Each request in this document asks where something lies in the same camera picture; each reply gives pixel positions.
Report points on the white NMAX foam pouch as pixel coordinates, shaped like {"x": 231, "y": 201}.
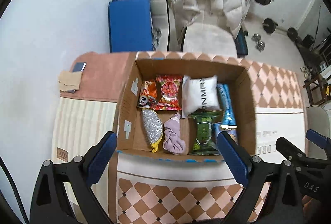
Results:
{"x": 199, "y": 94}

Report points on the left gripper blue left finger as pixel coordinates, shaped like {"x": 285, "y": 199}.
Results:
{"x": 98, "y": 156}

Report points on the beige sofa chair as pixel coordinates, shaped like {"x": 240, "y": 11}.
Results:
{"x": 209, "y": 39}

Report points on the small blue notebook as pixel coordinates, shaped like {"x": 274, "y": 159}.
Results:
{"x": 79, "y": 67}

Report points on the silver yellow sponge pouch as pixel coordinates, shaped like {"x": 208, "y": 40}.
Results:
{"x": 153, "y": 128}

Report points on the panda red snack bag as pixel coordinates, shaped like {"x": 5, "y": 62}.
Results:
{"x": 148, "y": 94}

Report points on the blue mat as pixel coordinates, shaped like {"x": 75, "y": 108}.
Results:
{"x": 130, "y": 26}

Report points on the green snack bag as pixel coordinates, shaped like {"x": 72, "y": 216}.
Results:
{"x": 204, "y": 141}

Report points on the cardboard box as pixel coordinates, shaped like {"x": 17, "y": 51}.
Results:
{"x": 131, "y": 136}

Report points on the grey upholstered chair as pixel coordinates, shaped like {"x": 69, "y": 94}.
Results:
{"x": 318, "y": 120}

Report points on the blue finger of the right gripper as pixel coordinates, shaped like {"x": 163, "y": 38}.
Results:
{"x": 319, "y": 140}

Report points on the light blue chips bag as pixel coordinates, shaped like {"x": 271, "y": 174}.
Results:
{"x": 231, "y": 132}

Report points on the lilac cloth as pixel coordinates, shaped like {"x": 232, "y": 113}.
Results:
{"x": 172, "y": 136}

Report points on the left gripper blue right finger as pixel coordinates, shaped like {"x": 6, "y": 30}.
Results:
{"x": 236, "y": 157}

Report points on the white puffer jacket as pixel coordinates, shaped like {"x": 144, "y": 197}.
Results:
{"x": 226, "y": 14}

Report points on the brown paper piece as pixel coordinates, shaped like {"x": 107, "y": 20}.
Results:
{"x": 69, "y": 81}

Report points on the silver dumbbell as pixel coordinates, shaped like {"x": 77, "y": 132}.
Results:
{"x": 259, "y": 44}

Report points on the long blue snack package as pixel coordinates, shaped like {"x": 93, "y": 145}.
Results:
{"x": 228, "y": 121}

